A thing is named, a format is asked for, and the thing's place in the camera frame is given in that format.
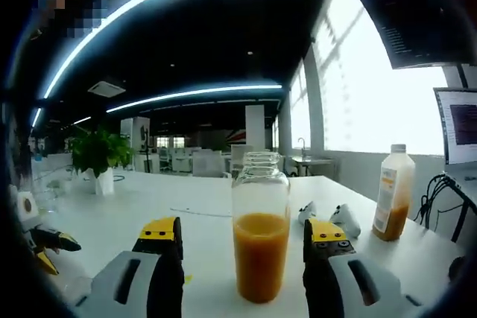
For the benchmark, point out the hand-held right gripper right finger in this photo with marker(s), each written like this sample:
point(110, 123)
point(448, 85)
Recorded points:
point(324, 280)

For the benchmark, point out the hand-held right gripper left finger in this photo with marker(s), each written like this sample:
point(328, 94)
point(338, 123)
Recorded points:
point(164, 282)

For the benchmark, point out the green leafy plant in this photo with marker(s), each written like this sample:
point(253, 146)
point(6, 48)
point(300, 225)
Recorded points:
point(100, 154)

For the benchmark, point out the dark computer mouse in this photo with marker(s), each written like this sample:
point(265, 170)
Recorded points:
point(457, 269)

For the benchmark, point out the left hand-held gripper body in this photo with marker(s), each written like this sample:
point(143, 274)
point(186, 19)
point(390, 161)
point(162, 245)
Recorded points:
point(27, 204)

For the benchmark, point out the plastic orange juice bottle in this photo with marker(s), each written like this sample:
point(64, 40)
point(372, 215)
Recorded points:
point(395, 191)

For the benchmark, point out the metal faucet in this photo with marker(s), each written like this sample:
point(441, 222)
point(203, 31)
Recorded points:
point(304, 148)

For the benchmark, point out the glass bottle orange culture medium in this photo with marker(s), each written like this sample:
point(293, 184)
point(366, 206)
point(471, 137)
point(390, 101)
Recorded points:
point(261, 251)

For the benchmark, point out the white table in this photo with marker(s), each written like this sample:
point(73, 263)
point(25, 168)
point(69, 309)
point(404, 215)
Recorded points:
point(123, 221)

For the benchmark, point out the dark hanging monitor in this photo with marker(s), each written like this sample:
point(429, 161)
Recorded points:
point(413, 24)

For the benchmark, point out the bright desk monitor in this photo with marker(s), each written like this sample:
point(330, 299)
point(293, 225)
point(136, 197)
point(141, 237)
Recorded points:
point(460, 124)

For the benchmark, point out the white faceted plant pot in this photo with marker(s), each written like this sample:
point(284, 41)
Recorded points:
point(102, 182)

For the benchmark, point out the metal sink counter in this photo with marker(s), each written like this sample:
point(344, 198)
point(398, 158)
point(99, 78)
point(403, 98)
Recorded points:
point(313, 161)

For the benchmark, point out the ceiling air conditioner unit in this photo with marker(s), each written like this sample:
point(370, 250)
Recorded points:
point(106, 89)

